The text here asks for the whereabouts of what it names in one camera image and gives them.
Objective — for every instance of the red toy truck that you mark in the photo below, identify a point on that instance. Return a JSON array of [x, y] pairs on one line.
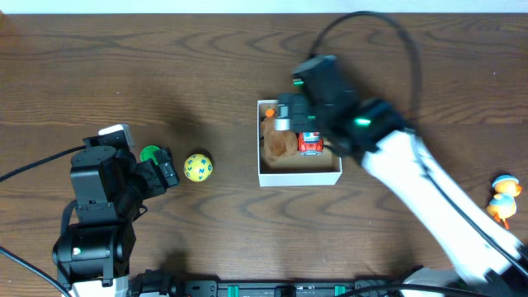
[[310, 143]]

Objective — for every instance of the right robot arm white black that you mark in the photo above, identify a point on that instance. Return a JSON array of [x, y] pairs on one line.
[[489, 259]]

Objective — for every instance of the brown plush toy with carrot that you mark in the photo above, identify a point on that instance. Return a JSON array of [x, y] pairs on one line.
[[276, 144]]

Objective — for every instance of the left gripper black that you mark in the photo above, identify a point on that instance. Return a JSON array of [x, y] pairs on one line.
[[161, 171]]

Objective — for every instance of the black rail at table edge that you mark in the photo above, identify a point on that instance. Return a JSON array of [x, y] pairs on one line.
[[165, 283]]

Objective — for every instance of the orange duck toy blue hat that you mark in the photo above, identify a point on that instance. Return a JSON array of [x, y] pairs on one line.
[[502, 206]]

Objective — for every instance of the green ribbed plastic wheel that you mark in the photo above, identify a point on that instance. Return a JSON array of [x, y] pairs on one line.
[[147, 153]]

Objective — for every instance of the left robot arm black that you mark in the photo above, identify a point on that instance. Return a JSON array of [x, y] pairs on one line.
[[93, 256]]

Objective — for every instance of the yellow ball with blue letters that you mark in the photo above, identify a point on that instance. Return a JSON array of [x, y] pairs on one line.
[[198, 167]]

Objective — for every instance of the white cardboard box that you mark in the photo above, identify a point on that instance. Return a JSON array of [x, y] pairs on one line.
[[322, 170]]

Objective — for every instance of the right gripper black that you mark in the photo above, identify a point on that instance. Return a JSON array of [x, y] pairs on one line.
[[298, 122]]

